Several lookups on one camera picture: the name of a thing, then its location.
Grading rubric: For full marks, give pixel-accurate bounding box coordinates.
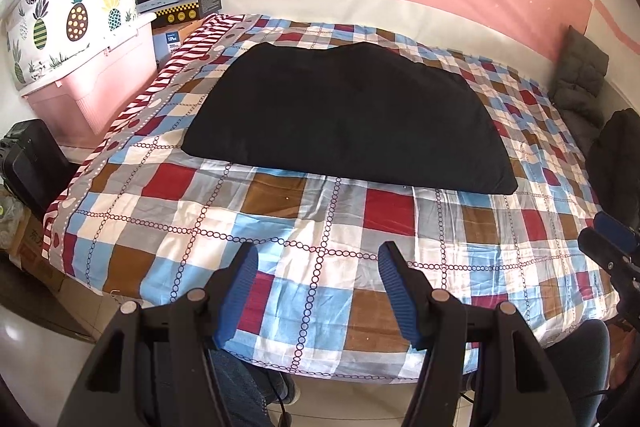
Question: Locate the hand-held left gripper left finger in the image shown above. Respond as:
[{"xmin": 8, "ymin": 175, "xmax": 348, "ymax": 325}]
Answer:
[{"xmin": 57, "ymin": 241, "xmax": 260, "ymax": 427}]

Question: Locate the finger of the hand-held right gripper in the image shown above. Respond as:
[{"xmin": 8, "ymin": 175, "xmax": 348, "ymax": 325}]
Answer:
[{"xmin": 577, "ymin": 211, "xmax": 640, "ymax": 275}]

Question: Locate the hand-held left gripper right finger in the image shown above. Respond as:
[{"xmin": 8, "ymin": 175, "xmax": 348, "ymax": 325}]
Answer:
[{"xmin": 377, "ymin": 241, "xmax": 583, "ymax": 427}]

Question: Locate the black garment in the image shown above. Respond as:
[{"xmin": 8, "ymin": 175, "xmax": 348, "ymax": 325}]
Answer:
[{"xmin": 181, "ymin": 41, "xmax": 519, "ymax": 196}]

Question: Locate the black jacket on chair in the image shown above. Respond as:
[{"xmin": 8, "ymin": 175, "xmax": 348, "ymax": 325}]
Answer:
[{"xmin": 585, "ymin": 108, "xmax": 640, "ymax": 230}]

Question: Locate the person's right leg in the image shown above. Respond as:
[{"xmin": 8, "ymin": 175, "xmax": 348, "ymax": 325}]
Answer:
[{"xmin": 544, "ymin": 319, "xmax": 612, "ymax": 427}]

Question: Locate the person's leg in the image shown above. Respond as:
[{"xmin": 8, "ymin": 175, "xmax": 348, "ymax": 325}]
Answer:
[
  {"xmin": 544, "ymin": 319, "xmax": 612, "ymax": 427},
  {"xmin": 206, "ymin": 348, "xmax": 302, "ymax": 427}
]

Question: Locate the person's left leg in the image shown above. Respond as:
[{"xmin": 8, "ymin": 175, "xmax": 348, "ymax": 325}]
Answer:
[{"xmin": 206, "ymin": 348, "xmax": 302, "ymax": 427}]

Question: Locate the checked bed sheet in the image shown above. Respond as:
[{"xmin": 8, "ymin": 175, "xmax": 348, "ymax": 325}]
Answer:
[{"xmin": 42, "ymin": 13, "xmax": 615, "ymax": 381}]

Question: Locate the grey padded cushion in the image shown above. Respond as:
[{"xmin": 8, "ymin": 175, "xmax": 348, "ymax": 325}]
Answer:
[{"xmin": 547, "ymin": 25, "xmax": 610, "ymax": 142}]

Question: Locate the cardboard box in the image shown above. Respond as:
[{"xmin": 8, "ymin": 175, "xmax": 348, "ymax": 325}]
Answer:
[{"xmin": 0, "ymin": 202, "xmax": 67, "ymax": 294}]

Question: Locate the black bag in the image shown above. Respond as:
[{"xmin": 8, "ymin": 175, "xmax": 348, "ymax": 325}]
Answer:
[{"xmin": 0, "ymin": 119, "xmax": 76, "ymax": 222}]

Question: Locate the pink plastic storage box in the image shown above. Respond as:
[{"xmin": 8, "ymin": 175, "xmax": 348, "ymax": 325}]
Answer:
[{"xmin": 20, "ymin": 14, "xmax": 162, "ymax": 151}]

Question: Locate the blue and white box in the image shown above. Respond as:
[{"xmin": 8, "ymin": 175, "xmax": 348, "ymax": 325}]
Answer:
[{"xmin": 152, "ymin": 19, "xmax": 208, "ymax": 70}]

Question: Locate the pineapple print pillow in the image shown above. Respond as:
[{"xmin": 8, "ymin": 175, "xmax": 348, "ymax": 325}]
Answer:
[{"xmin": 0, "ymin": 0, "xmax": 143, "ymax": 92}]

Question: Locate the black cable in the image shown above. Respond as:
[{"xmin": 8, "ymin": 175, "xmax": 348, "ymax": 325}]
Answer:
[{"xmin": 267, "ymin": 379, "xmax": 293, "ymax": 427}]

